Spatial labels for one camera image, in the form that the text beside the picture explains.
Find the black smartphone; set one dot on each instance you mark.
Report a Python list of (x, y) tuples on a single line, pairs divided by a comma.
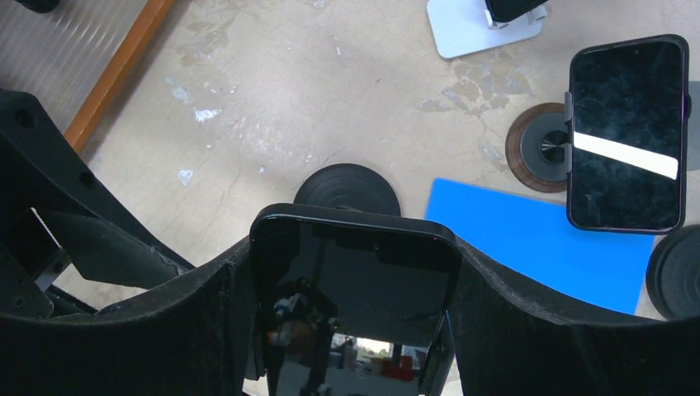
[(352, 303)]

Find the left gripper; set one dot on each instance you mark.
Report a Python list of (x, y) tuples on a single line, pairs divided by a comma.
[(105, 242)]

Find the black round-base phone stand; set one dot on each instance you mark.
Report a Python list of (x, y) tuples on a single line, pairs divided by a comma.
[(349, 186)]

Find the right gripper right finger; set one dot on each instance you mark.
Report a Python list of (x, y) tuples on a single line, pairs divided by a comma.
[(515, 336)]

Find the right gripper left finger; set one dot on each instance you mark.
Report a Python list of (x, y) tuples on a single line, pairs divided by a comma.
[(188, 336)]

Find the black phone on wooden stand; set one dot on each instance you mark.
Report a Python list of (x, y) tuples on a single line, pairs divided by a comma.
[(627, 111)]

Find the orange wooden rack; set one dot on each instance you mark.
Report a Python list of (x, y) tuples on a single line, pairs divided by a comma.
[(75, 56)]

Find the black phone on white stand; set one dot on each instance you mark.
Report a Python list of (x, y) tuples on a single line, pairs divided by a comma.
[(503, 11)]

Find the white phone stand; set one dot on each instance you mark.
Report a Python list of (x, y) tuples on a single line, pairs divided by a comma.
[(466, 27)]

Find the tall black phone stand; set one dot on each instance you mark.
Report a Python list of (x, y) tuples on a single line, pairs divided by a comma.
[(672, 275)]

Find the blue mat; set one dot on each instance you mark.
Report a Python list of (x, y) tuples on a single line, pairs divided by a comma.
[(536, 239)]

